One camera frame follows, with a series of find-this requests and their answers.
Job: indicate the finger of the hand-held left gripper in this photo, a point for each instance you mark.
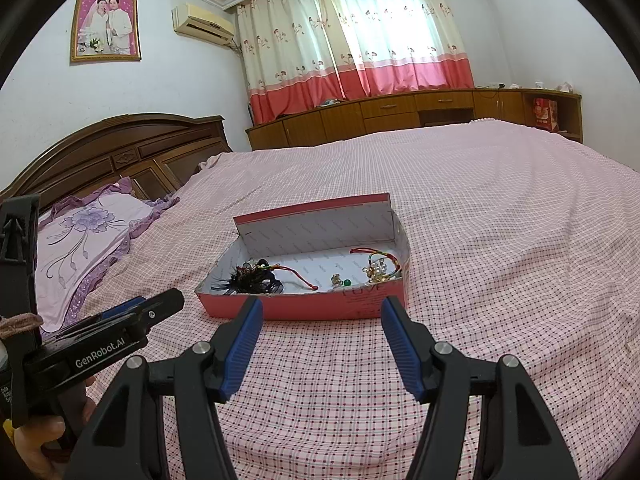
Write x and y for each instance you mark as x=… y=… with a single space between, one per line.
x=162 y=305
x=122 y=308

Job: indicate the purple floral pillow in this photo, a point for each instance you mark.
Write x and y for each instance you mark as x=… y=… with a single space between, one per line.
x=90 y=230

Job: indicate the person's left hand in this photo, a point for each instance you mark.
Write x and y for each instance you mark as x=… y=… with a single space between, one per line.
x=35 y=455

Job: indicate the brown elastic band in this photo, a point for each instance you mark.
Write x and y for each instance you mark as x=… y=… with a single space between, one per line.
x=20 y=324

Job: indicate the floral pink white curtain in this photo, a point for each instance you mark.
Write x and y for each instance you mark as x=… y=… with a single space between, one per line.
x=350 y=35

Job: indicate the pink checkered bedsheet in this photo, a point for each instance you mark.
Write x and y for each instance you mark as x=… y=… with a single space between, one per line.
x=500 y=210

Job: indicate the person's left forearm yellow sleeve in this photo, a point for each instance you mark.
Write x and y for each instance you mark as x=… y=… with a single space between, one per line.
x=6 y=426

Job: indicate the beige air conditioner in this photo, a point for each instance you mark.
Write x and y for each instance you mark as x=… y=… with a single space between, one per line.
x=202 y=22

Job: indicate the red bag on shelf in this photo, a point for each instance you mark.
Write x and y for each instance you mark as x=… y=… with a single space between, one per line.
x=545 y=115

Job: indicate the pink cardboard box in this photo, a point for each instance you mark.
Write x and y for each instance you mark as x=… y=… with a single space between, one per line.
x=310 y=310

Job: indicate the pearl jewelry piece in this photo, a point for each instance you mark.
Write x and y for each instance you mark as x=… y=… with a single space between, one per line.
x=382 y=271

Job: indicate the black feather hair accessory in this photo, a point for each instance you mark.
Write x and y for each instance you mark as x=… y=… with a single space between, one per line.
x=250 y=280

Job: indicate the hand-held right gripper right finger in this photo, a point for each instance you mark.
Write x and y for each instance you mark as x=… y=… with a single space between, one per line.
x=402 y=350

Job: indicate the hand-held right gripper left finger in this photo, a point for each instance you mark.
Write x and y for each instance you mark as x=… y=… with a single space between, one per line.
x=245 y=350

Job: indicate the long wooden cabinet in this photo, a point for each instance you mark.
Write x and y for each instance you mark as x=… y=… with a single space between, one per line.
x=390 y=110

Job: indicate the dark wooden headboard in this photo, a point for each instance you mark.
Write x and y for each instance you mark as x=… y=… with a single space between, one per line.
x=100 y=145

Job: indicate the framed wall photo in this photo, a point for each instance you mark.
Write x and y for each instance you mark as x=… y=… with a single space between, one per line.
x=105 y=25

